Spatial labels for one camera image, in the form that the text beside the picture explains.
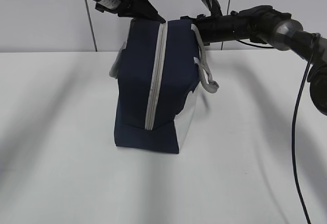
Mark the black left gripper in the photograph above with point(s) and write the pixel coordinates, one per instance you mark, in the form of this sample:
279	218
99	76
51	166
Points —
130	8

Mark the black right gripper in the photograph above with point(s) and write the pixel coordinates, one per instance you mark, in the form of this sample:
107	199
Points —
214	29

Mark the navy blue lunch bag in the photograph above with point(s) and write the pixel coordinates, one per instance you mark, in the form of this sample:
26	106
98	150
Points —
159	69

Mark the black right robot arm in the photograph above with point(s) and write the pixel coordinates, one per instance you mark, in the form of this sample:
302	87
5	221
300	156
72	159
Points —
265	25

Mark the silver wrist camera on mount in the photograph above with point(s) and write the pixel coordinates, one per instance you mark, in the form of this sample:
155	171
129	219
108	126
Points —
213	6

